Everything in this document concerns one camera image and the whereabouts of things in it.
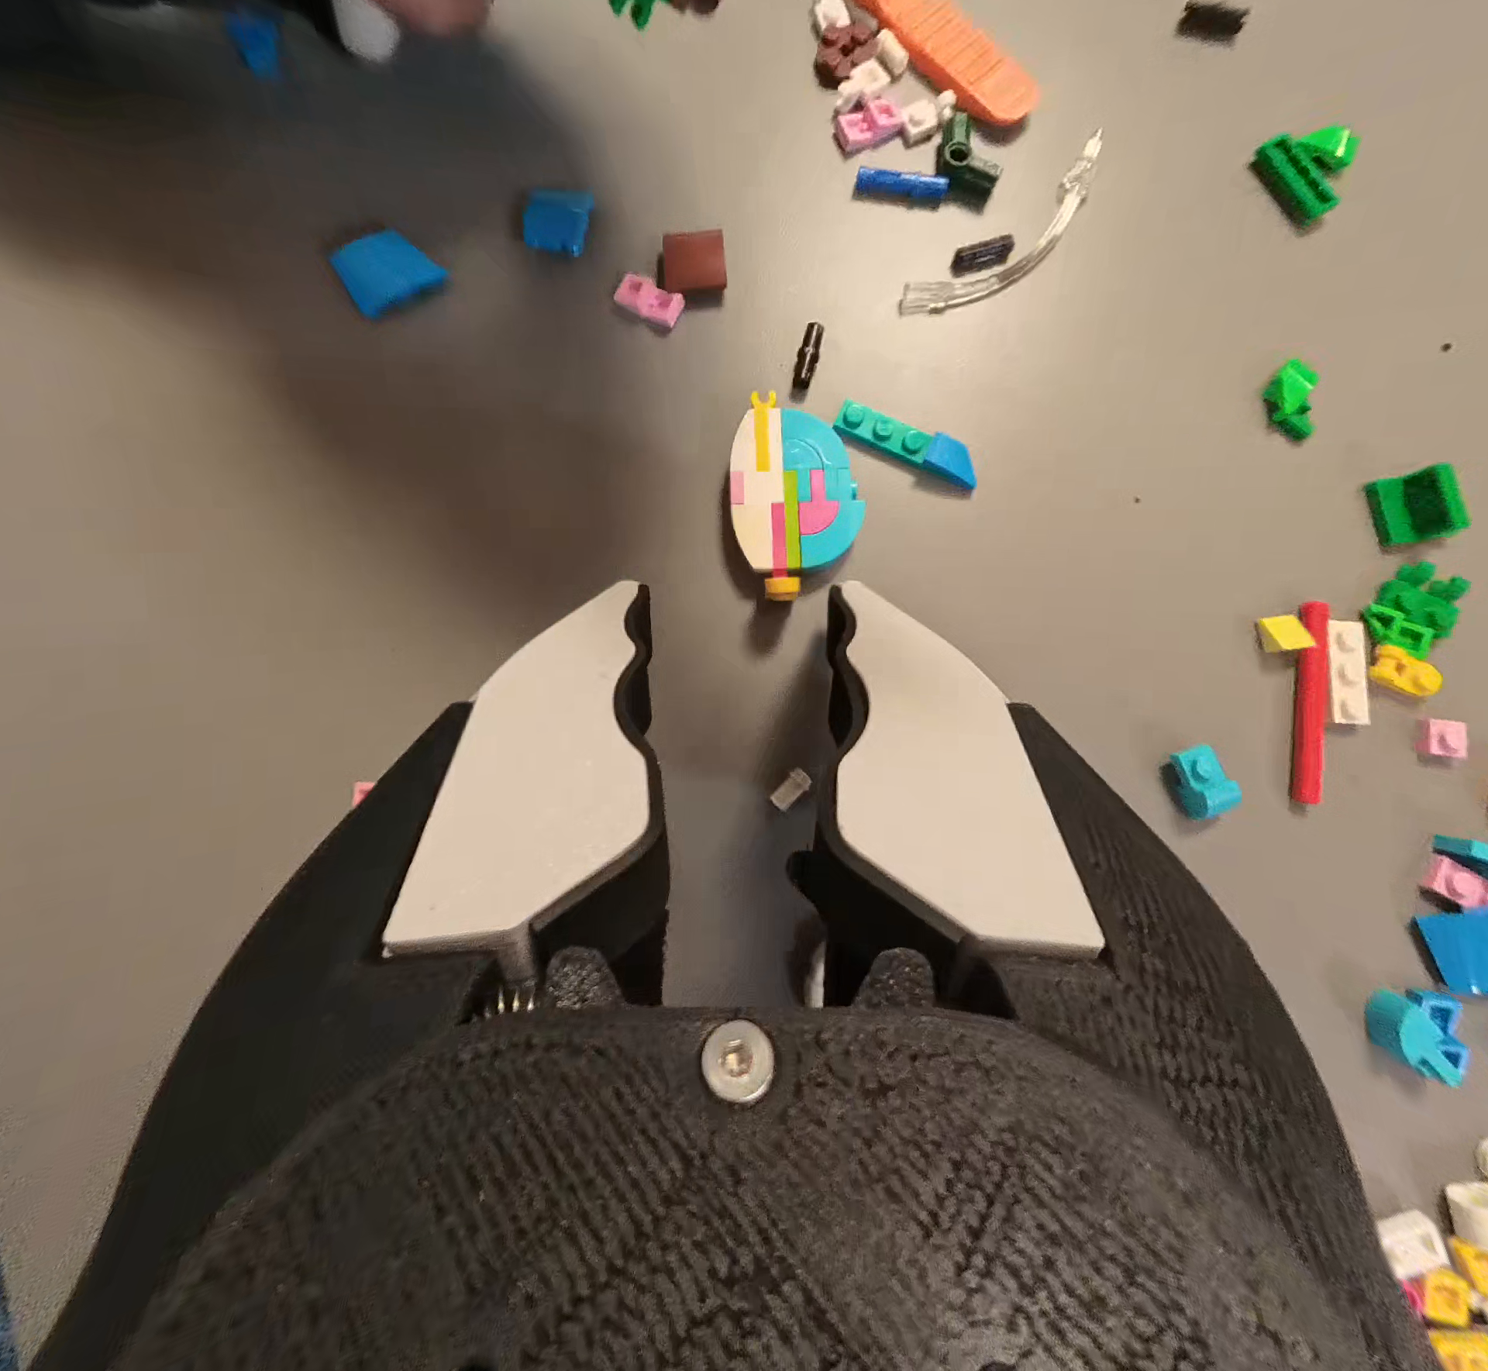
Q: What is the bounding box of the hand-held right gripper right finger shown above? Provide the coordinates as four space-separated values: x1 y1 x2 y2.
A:
816 578 1108 962

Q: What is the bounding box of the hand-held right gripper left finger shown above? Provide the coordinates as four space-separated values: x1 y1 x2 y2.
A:
380 581 671 962

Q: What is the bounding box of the teal oval lego assembly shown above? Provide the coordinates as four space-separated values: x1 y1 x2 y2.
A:
728 389 867 602

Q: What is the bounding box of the blue curved lego piece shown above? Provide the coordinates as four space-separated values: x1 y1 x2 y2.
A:
328 229 448 321
521 188 594 259

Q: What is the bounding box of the teal lego plate assembly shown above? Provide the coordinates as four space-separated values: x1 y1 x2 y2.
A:
832 400 977 491

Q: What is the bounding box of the pile of loose lego pieces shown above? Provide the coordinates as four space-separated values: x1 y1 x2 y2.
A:
1255 561 1488 1371

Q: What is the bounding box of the brown curved lego piece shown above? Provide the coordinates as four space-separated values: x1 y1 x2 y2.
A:
660 227 729 294

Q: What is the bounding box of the dark brown lego piece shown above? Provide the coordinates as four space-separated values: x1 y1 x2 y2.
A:
813 22 881 90

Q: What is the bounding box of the pink lego plate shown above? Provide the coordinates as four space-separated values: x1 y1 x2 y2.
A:
832 98 906 158

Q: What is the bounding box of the green lego wedge piece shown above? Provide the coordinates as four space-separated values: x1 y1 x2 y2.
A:
1260 357 1320 442

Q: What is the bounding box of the green lego panel piece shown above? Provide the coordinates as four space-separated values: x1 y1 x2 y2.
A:
1363 464 1472 550

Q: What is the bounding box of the clear lego tube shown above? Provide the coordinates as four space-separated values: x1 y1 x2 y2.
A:
898 126 1105 317

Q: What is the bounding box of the blue lego axle pin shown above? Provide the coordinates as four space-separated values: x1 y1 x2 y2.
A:
854 166 951 210

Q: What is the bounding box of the orange lego brick separator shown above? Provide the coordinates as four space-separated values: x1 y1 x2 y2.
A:
827 0 1039 128

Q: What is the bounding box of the dark green lego connector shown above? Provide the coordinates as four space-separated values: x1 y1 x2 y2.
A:
935 109 1003 210

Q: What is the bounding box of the green lego slope piece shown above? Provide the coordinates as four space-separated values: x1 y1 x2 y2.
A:
1251 123 1360 227

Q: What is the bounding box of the teal lego bracket piece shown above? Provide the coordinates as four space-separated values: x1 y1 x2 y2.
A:
1159 744 1243 821

